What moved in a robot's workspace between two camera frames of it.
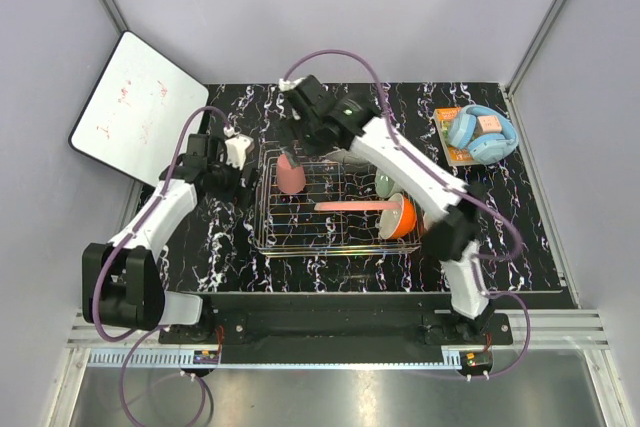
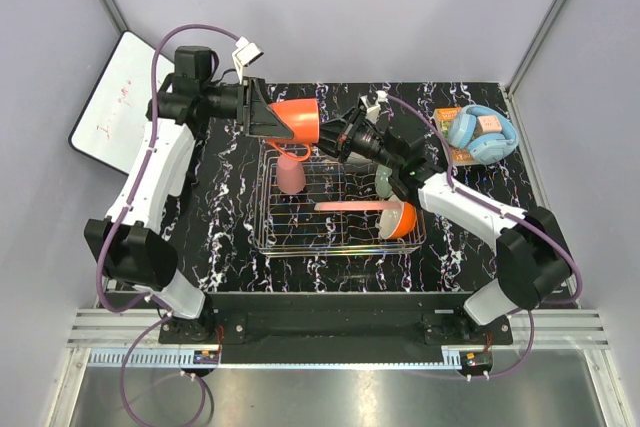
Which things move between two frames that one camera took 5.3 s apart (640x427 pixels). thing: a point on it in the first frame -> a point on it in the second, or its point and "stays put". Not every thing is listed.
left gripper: [233, 192] -> [256, 114]
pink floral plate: [357, 206] stays put
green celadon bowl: [385, 187] stays put
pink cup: [290, 180] stays put
